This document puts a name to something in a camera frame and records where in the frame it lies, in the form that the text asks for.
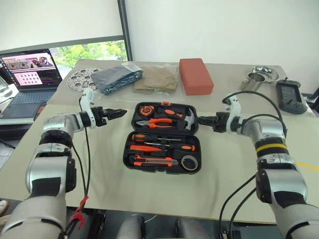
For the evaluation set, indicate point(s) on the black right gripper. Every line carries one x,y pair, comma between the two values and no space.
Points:
220,123

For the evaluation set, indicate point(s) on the thin small screwdriver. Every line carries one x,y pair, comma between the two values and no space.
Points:
157,144

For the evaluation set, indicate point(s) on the red rectangular block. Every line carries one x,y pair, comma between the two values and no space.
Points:
195,77

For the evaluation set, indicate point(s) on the white shoe tip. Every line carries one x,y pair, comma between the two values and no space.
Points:
3,206

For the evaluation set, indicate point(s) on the black office chair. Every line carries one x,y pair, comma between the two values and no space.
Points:
312,102

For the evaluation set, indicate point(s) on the dark grey bagged cloth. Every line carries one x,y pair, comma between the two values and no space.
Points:
114,77

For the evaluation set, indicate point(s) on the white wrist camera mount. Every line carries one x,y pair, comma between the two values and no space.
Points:
234,107
87,99

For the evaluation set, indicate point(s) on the orange black utility knife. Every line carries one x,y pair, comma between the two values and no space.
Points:
154,161

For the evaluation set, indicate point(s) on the dark window frame post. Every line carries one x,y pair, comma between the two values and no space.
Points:
125,30

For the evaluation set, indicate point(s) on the stainless steel bowl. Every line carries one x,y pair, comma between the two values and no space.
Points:
268,71

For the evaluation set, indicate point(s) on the long orange black screwdriver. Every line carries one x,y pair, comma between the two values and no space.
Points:
142,137

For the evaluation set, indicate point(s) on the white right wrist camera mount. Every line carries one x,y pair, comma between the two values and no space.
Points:
234,107

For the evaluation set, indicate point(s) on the orange black tape measure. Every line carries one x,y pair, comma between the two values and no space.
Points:
146,110

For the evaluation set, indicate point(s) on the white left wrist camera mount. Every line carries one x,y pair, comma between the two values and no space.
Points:
87,99

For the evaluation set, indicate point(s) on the perforated round metal plate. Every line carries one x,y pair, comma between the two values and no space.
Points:
78,78

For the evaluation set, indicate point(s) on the stubby black orange screwdriver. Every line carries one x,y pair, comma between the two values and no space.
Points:
184,148

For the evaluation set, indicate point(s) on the stainless steel cup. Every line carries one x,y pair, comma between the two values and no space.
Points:
255,81

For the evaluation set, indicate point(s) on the black plastic tool case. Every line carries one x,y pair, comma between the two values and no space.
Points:
162,170

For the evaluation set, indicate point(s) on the black tape roll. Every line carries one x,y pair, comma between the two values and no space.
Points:
183,163

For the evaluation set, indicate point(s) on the black handheld remote controller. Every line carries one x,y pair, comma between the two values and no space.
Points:
290,97

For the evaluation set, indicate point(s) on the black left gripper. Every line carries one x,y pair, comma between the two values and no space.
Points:
101,117

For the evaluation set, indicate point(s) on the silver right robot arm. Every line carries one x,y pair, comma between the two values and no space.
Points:
276,169

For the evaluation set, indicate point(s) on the white plastic object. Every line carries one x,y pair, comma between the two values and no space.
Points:
6,87

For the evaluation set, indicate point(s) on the open laptop computer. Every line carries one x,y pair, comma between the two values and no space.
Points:
30,72

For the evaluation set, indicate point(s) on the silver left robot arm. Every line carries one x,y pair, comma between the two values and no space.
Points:
47,171

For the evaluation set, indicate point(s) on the beige bagged cloth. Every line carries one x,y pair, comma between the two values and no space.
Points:
157,79

